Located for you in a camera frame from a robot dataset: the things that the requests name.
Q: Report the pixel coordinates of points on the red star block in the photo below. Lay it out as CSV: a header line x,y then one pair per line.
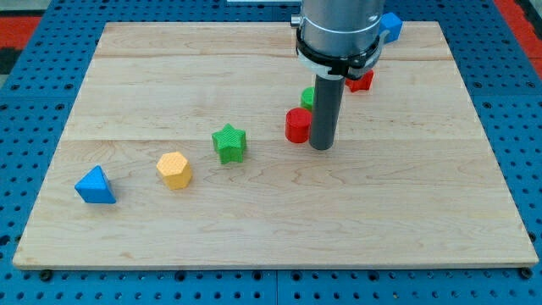
x,y
363,84

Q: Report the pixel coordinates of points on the green star block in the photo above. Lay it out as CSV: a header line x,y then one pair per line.
x,y
230,144

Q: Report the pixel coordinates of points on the green cylinder block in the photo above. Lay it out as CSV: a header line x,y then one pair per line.
x,y
306,98

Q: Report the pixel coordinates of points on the blue cube block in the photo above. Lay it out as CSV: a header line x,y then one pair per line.
x,y
391,24

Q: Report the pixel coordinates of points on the blue triangle block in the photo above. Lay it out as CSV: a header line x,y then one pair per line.
x,y
95,187

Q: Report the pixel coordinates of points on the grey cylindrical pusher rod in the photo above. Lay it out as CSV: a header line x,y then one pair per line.
x,y
325,112

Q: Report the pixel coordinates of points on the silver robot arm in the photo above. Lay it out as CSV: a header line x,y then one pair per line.
x,y
339,38

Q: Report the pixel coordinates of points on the yellow hexagon block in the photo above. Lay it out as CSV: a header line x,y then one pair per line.
x,y
175,170

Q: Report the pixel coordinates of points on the red cylinder block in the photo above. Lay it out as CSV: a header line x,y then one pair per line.
x,y
297,125

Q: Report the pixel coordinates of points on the wooden board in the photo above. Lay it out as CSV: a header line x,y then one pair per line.
x,y
411,181

